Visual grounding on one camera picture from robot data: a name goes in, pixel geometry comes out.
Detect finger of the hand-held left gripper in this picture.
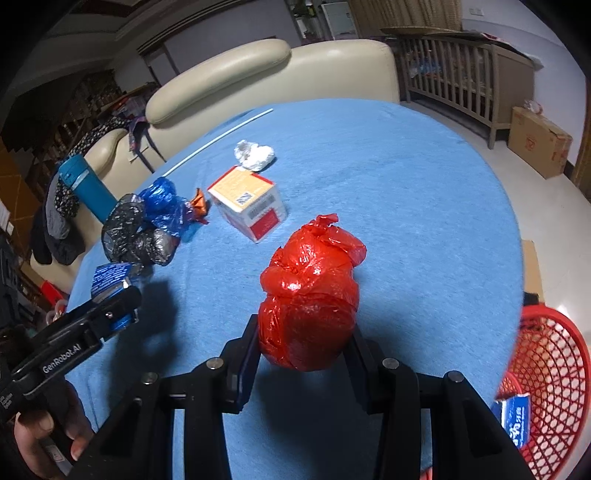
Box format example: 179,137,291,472
92,307,140,341
60,286,142,330

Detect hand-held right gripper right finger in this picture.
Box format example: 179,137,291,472
344,330,536,480

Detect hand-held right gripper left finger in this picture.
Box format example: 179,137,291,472
81,314,262,480

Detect blue foil packet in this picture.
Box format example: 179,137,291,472
91,263,144,298

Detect black plastic bag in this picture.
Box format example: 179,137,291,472
100,194,183,267

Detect red plastic bag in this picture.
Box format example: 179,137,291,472
257,213,368,371

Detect blue plastic bag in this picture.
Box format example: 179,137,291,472
156,203,199,243
139,178,179,216

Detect orange wrapper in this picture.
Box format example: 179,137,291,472
187,188,211,225

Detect white and red carton box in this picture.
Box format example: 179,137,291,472
207,166,288,244

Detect red plastic basket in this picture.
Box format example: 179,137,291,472
496,305,591,480

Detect white tissue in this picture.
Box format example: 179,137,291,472
234,140,277,173

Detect person's left hand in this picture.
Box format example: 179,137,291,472
13,382,96,479

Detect dark clothes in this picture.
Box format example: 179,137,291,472
31,178,88,267

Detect teal bottle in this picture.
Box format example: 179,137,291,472
58,154,118,224

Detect blue and white packet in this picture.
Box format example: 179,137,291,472
492,394,532,448

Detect blue tablecloth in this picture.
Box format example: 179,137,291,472
65,98,527,480

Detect polka-dot cloth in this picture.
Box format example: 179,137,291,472
69,115,136,158

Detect dark bookshelf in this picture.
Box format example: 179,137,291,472
0,69,126,185

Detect thin white rod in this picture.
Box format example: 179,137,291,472
163,108,274,177

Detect flat cardboard sheet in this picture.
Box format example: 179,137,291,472
522,239,542,298

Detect cream leather sofa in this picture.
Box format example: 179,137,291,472
30,38,402,296

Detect brown cardboard box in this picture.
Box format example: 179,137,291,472
508,106,574,180

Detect wooden crib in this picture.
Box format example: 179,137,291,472
398,33,536,149

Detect white standing air conditioner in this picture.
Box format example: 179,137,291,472
321,2,360,40

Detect purple strap bag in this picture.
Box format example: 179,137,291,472
124,108,168,163

